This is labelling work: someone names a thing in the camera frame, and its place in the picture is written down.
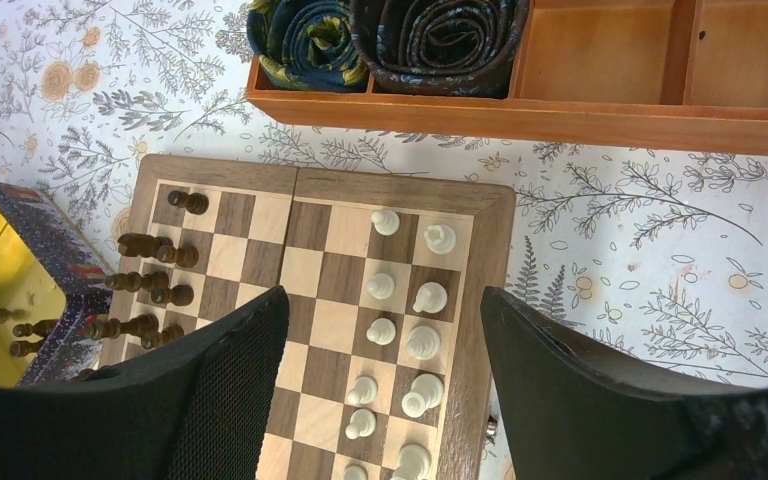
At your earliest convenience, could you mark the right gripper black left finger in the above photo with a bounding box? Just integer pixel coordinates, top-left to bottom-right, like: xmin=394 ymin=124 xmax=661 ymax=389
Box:
xmin=0 ymin=286 xmax=289 ymax=479

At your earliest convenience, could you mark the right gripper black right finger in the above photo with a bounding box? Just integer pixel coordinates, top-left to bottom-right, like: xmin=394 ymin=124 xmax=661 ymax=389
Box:
xmin=480 ymin=287 xmax=768 ymax=479

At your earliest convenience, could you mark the gold tin box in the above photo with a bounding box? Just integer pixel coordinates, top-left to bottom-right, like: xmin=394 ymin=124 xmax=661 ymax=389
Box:
xmin=0 ymin=182 xmax=113 ymax=387

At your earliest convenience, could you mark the dark chess pawn on board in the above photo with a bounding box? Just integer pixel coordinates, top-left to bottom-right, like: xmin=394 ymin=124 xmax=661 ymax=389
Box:
xmin=167 ymin=190 xmax=209 ymax=215
xmin=141 ymin=324 xmax=185 ymax=350
xmin=150 ymin=285 xmax=194 ymax=306

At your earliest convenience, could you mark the dark chess piece in tin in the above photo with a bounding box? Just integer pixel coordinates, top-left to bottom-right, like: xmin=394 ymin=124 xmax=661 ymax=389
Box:
xmin=8 ymin=339 xmax=45 ymax=358
xmin=12 ymin=319 xmax=58 ymax=338

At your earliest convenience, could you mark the white chess piece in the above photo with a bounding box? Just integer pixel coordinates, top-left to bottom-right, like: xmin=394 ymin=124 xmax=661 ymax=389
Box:
xmin=423 ymin=223 xmax=457 ymax=255
xmin=412 ymin=282 xmax=448 ymax=314

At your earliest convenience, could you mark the white chess pawn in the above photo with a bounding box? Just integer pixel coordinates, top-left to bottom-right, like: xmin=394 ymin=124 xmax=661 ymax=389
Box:
xmin=365 ymin=272 xmax=395 ymax=300
xmin=370 ymin=209 xmax=400 ymax=236

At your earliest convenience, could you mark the wooden chessboard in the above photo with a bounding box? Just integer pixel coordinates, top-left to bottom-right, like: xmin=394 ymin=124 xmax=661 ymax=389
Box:
xmin=110 ymin=155 xmax=515 ymax=479

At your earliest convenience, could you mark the floral tablecloth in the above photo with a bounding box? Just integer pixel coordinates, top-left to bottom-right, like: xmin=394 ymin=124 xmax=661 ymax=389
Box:
xmin=0 ymin=1 xmax=768 ymax=386

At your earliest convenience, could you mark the orange wooden compartment tray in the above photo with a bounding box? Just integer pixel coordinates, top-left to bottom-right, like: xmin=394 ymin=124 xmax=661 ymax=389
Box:
xmin=247 ymin=1 xmax=768 ymax=155

